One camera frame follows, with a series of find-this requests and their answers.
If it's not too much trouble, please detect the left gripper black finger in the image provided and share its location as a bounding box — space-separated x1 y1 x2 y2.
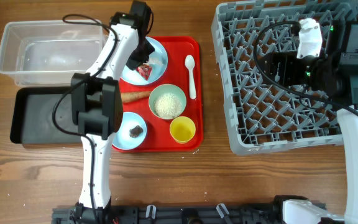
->
142 39 155 62
126 46 148 70

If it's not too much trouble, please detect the white napkin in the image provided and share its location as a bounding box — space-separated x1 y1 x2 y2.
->
147 57 163 66

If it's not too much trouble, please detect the red snack wrapper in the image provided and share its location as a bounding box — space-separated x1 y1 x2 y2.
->
135 63 152 81

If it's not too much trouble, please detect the green bowl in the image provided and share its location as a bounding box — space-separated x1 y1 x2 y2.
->
149 84 186 119

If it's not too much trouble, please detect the cooked white rice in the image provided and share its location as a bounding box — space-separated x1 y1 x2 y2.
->
154 93 183 119

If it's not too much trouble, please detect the small light blue bowl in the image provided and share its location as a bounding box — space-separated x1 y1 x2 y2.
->
112 112 147 151

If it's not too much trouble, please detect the dark brown food scrap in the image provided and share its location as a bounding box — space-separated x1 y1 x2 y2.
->
129 125 144 138

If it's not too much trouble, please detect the yellow plastic cup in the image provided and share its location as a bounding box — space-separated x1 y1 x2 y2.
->
170 116 196 144

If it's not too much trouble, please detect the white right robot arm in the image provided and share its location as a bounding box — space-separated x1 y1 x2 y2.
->
254 18 358 223

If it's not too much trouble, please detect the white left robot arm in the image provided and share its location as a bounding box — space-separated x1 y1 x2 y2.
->
70 1 154 221

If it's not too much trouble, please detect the grey dishwasher rack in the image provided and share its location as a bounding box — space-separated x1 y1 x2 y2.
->
211 1 358 155

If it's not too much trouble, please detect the clear plastic waste bin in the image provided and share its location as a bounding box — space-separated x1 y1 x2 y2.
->
0 20 105 86

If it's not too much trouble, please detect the black waste tray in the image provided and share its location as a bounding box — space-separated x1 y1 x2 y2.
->
10 86 81 144

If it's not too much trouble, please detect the large light blue plate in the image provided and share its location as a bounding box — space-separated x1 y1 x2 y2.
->
121 37 168 85

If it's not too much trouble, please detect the white plastic spoon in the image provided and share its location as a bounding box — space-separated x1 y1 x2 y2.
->
185 55 197 100

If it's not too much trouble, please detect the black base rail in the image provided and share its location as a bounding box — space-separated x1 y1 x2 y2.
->
51 203 326 224

